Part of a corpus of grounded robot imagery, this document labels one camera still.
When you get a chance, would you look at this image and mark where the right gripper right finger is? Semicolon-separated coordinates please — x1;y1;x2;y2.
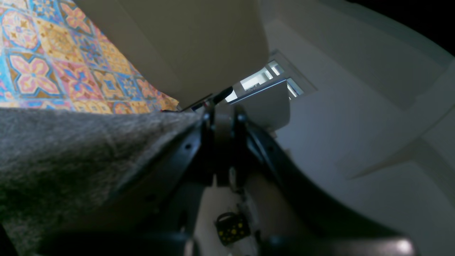
231;107;419;256

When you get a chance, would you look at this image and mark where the patterned tablecloth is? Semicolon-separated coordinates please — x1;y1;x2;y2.
0;0;178;114

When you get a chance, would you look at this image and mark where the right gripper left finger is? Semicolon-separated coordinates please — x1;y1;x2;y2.
38;107;215;256

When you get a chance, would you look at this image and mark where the grey t-shirt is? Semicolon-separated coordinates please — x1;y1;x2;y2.
0;108;200;256

